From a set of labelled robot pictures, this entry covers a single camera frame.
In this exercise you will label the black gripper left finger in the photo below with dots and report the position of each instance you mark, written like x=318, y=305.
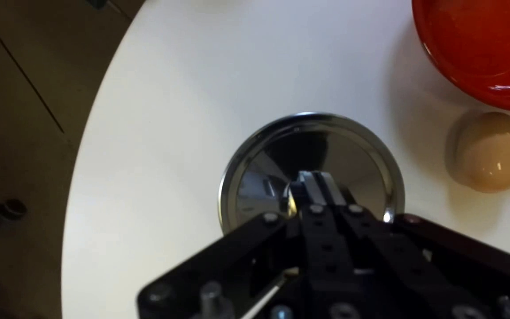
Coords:
x=248, y=259

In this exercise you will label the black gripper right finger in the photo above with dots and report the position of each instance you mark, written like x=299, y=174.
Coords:
x=432, y=266

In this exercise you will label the red bowl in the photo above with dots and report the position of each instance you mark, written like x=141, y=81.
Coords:
x=478, y=46

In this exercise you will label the beige egg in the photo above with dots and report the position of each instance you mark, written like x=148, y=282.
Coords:
x=485, y=151

